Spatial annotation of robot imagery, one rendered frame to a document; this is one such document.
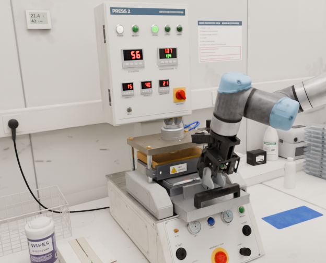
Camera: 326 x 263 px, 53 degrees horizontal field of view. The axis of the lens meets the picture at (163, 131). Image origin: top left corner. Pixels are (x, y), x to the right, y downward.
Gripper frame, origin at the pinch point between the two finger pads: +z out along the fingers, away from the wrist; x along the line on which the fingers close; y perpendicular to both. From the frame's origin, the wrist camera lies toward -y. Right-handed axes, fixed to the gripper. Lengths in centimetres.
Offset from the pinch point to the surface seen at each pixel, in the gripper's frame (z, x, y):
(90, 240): 20.9, -32.7, -9.3
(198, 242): 13.6, -5.6, 8.9
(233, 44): -16, 68, -81
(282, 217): 26.3, 40.2, 1.8
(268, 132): 23, 77, -48
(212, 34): -21, 53, -82
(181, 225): 9.2, -9.6, 4.5
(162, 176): 1.6, -9.6, -9.6
